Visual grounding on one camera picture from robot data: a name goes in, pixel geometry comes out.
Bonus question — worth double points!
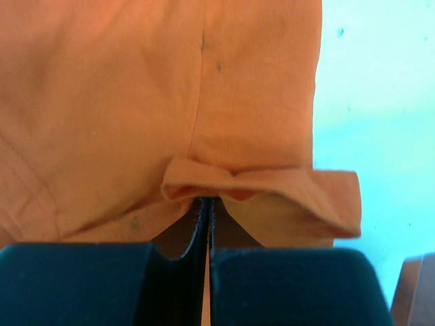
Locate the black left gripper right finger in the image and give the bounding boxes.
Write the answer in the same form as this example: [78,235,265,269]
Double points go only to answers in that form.
[209,199,393,325]

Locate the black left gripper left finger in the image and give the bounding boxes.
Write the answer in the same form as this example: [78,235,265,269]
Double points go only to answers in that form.
[1,198,207,325]

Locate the orange t shirt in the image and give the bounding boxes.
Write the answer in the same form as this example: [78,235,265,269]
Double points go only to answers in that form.
[0,0,362,326]

